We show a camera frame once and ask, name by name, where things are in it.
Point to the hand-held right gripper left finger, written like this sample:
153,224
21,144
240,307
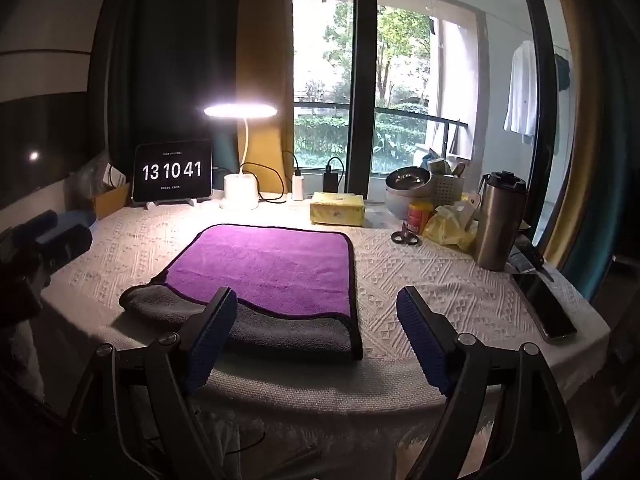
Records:
209,347

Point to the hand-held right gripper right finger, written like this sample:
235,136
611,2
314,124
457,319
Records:
424,347

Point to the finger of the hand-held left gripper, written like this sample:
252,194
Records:
67,247
35,224

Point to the purple and grey towel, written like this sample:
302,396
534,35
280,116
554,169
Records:
260,265

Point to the blue bowl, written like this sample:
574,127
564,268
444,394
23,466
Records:
75,220

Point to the cardboard box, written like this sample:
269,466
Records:
112,201

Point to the white textured tablecloth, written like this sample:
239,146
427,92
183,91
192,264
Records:
425,280

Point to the white tablet stand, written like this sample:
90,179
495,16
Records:
170,203

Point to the black scissors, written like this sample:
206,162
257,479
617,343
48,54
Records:
405,237

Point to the yellow plastic bag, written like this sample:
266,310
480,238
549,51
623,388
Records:
450,225

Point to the black smartphone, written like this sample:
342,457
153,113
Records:
545,306

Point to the tablet showing clock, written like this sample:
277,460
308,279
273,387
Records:
172,171

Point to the orange bottle with yellow lid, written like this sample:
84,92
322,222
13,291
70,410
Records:
419,217

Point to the grey bowl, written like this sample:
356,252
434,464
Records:
400,204

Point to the steel tumbler with black lid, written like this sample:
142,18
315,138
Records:
499,222

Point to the white perforated basket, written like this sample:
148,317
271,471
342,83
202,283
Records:
447,189

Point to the white desk lamp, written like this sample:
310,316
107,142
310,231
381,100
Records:
241,187

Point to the yellow tissue pack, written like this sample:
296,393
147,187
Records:
336,208

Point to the steel bowl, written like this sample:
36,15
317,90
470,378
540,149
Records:
407,179

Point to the white charger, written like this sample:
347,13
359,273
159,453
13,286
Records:
297,187

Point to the black charger adapter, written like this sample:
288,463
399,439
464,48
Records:
331,178

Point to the dark curtain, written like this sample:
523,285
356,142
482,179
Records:
165,55

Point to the balcony railing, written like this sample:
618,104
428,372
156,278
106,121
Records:
400,115

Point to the yellow curtain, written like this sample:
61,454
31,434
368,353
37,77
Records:
262,60

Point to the white hanging shirt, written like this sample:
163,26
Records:
522,90

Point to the blue hanging garment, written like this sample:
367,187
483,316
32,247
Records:
563,72

